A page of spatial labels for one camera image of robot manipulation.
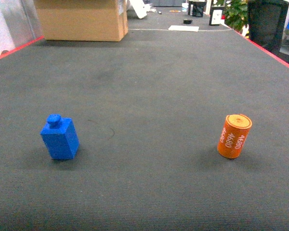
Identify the white flat board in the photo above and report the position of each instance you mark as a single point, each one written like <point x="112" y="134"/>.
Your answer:
<point x="183" y="28"/>

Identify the white black device box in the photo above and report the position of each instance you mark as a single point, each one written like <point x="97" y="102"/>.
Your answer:
<point x="216" y="16"/>

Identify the black mesh office chair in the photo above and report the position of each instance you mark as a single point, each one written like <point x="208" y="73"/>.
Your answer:
<point x="266" y="19"/>

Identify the large cardboard box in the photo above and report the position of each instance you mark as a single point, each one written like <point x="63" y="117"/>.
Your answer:
<point x="83" y="20"/>

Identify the green potted plant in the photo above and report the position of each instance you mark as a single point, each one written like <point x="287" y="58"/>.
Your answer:
<point x="236" y="14"/>

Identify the white leaning panel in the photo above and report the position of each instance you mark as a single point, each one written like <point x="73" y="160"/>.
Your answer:
<point x="139" y="8"/>

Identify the orange cylindrical cap 4680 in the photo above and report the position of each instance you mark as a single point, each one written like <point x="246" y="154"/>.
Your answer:
<point x="234" y="133"/>

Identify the small black box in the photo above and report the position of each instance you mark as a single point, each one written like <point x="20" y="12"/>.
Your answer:
<point x="188" y="21"/>

